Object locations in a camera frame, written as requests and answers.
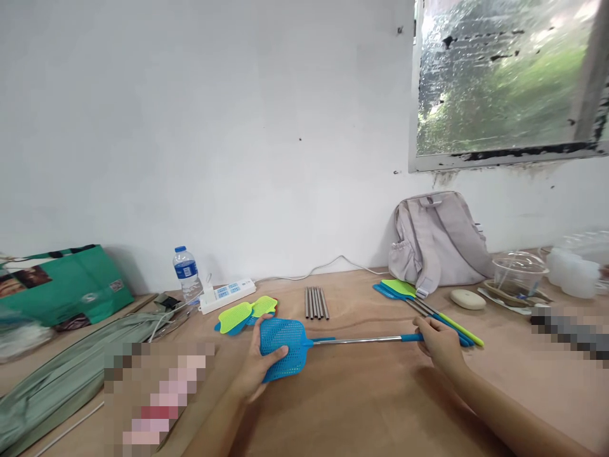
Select yellow-green swatter head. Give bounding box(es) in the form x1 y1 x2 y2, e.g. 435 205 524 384
249 296 280 319
218 302 254 334

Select clear plastic cup dome lid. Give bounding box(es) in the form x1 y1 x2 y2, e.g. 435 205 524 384
492 250 551 301

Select person's left hand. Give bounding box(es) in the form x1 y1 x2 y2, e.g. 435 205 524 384
232 312 289 404

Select person's right fingers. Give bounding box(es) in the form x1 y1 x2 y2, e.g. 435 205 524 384
412 315 447 337

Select thin white cable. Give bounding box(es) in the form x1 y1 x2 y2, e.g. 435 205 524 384
43 401 105 449

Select light grey backpack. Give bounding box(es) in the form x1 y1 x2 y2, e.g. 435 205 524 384
388 190 496 299

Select blue fly swatter metal rod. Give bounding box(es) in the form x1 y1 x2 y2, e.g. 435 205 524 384
259 317 425 385

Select white oval case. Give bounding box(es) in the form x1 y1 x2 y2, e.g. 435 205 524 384
450 289 488 311

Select clear water bottle blue label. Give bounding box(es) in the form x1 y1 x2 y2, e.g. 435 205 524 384
172 245 204 306

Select white power strip cable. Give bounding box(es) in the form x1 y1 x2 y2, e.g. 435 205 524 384
256 255 392 282

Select person's left fingers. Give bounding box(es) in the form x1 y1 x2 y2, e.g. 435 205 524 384
249 312 276 356

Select row of metal tubes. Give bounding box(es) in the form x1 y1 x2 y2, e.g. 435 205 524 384
304 286 331 321

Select person's left thumb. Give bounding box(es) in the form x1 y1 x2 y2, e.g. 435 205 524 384
260 346 289 378

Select window with white frame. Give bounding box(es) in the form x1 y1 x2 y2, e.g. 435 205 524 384
407 0 609 174

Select grey-green fabric bag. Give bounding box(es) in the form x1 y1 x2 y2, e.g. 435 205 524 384
0 311 192 457

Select green shopping bag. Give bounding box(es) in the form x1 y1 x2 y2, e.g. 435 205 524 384
0 244 136 328

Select yellow-green fly swatter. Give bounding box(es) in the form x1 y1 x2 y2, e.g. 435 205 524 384
380 279 486 347

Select white translucent plastic containers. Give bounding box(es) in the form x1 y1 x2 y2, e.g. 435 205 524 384
546 247 602 300

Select white charger cable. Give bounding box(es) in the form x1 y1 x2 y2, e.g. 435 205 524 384
146 296 206 345

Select white power strip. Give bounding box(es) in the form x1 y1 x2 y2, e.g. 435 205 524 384
197 277 258 315

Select person's right hand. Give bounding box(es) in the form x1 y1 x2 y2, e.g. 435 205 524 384
412 315 470 378

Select clear plastic bag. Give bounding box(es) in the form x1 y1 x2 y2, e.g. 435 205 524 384
0 304 54 365

